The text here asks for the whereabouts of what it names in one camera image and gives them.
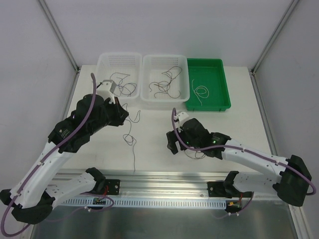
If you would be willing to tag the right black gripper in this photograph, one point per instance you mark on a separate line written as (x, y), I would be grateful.
(176, 140)

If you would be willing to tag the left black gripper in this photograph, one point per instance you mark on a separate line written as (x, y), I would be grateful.
(116, 112)

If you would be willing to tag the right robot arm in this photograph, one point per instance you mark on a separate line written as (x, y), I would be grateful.
(288, 178)

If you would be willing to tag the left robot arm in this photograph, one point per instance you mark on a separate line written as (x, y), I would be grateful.
(33, 199)

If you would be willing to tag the left white mesh basket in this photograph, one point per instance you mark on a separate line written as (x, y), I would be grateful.
(124, 68)

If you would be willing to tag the white mesh basket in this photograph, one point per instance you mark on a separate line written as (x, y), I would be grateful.
(165, 81)
(124, 68)

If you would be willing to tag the green plastic tray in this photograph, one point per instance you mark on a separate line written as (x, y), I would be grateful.
(207, 86)

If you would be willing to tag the middle white mesh basket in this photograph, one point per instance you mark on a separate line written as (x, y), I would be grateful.
(165, 81)

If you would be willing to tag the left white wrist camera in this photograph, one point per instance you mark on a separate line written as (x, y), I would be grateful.
(106, 90)

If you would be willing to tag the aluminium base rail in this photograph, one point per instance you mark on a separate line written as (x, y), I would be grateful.
(166, 185)

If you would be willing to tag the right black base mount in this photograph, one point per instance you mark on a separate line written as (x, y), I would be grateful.
(216, 189)

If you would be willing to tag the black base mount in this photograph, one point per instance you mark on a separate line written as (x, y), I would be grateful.
(216, 189)
(112, 187)

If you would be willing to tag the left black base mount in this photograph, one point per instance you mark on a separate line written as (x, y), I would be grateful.
(112, 187)

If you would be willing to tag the white slotted cable duct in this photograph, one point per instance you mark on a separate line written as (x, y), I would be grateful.
(148, 203)

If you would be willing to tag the left aluminium frame post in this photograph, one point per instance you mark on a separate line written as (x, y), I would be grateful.
(58, 34)

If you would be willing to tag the aluminium frame post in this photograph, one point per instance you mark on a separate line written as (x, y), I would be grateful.
(275, 34)
(58, 34)

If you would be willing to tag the right aluminium frame post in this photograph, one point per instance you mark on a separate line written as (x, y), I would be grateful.
(275, 34)

